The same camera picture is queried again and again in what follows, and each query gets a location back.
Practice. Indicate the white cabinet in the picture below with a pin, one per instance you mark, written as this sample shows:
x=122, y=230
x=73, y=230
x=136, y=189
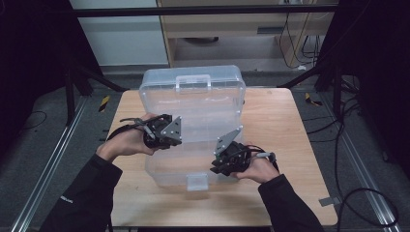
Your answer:
x=122, y=38

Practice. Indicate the light wooden desk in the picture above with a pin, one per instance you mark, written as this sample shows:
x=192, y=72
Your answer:
x=225, y=27

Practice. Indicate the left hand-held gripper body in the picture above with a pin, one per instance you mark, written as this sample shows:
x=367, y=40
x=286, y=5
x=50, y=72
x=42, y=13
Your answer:
x=164, y=132

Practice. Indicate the aluminium floor rail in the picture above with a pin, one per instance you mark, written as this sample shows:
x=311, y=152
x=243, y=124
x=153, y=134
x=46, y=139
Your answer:
x=51, y=161
x=364, y=167

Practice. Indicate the clear plastic storage box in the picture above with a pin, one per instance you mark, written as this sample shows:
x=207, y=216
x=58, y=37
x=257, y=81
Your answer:
x=193, y=109

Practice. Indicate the person's right hand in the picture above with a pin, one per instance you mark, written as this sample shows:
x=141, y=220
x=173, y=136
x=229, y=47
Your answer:
x=261, y=170

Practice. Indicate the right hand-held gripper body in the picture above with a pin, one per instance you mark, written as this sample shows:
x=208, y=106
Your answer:
x=233, y=154

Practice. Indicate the person's left hand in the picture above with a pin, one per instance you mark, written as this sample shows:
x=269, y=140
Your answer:
x=129, y=141

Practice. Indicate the black curtain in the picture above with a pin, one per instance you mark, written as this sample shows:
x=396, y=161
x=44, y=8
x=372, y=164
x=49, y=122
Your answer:
x=32, y=64
x=380, y=64

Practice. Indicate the grey tape strip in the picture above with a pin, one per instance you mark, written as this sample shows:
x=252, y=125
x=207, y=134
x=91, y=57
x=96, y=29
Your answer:
x=329, y=201

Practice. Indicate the black metal stand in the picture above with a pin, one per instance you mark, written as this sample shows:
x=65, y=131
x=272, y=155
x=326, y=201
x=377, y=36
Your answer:
x=336, y=93
x=70, y=96

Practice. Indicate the black horizontal frame bar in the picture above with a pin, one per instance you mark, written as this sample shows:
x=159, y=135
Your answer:
x=193, y=11

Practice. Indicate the yellow black striped tape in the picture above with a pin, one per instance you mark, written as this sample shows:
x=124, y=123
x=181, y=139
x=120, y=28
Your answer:
x=311, y=99
x=104, y=103

